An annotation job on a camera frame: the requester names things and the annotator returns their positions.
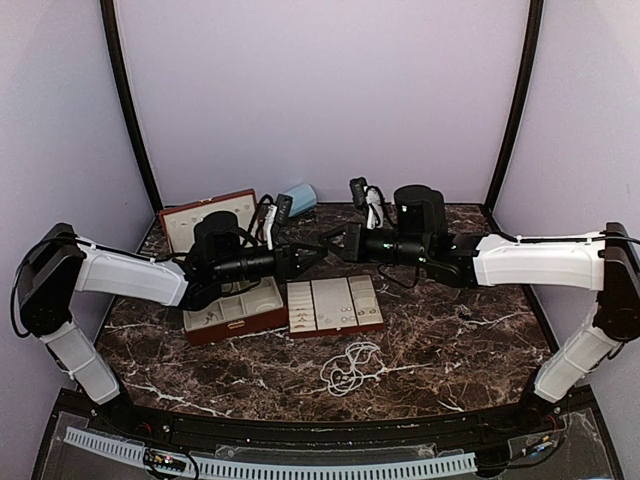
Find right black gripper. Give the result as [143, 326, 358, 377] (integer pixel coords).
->
[318, 221, 430, 268]

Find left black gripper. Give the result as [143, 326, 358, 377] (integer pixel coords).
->
[214, 236, 328, 285]

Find large red jewelry box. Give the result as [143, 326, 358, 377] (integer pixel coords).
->
[160, 189, 287, 346]

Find white bangle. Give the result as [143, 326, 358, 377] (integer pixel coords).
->
[255, 302, 276, 312]

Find small red jewelry tray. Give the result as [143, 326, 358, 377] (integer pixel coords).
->
[287, 275, 385, 339]

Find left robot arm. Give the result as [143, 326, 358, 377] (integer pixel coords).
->
[9, 211, 327, 436]

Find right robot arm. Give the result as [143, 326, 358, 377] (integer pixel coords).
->
[319, 178, 639, 434]

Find light blue faceted cup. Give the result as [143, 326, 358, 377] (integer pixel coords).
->
[283, 183, 317, 218]

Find long white pearl necklace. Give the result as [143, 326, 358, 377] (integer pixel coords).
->
[320, 341, 384, 399]

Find white cable duct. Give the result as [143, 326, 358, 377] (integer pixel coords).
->
[63, 427, 478, 479]

